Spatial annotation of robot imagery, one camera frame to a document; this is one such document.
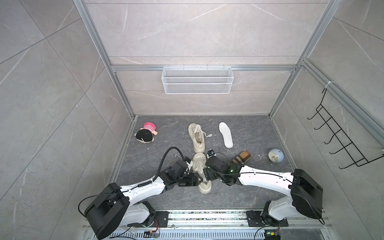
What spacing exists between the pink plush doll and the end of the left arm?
0.37 metres

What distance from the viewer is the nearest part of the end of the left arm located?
626 mm

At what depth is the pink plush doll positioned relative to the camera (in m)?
1.00
